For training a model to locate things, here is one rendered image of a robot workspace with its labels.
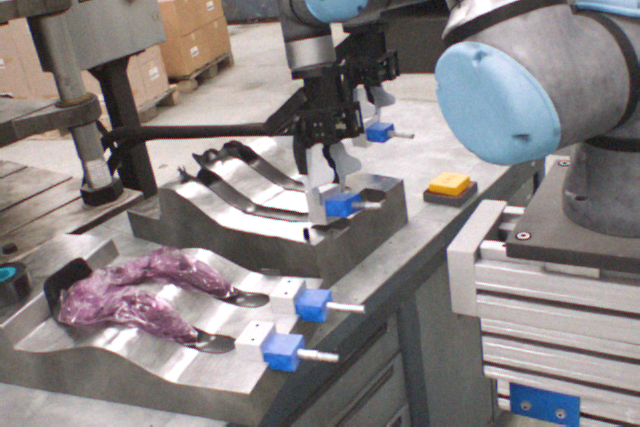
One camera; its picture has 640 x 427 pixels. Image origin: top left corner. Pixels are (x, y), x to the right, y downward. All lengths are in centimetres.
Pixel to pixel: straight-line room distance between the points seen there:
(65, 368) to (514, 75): 73
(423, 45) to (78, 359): 438
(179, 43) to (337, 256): 469
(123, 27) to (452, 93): 134
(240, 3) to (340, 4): 743
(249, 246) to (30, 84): 438
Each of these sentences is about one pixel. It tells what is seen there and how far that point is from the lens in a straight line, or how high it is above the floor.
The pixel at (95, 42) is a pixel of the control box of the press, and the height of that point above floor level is 113.
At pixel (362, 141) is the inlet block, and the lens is 140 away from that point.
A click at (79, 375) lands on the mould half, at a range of 104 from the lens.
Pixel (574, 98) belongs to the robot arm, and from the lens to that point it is 62.
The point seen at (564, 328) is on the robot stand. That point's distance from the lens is 84.
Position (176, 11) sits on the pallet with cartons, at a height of 65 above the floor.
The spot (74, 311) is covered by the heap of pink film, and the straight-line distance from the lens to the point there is 109.
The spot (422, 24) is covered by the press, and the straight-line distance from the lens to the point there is 512.
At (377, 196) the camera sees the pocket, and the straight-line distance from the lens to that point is 125.
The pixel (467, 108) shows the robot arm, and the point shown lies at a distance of 63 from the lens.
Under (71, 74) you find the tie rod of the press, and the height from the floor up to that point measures 110.
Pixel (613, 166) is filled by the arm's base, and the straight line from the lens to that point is 74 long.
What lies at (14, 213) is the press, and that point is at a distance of 186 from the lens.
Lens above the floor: 140
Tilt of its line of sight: 23 degrees down
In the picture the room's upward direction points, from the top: 9 degrees counter-clockwise
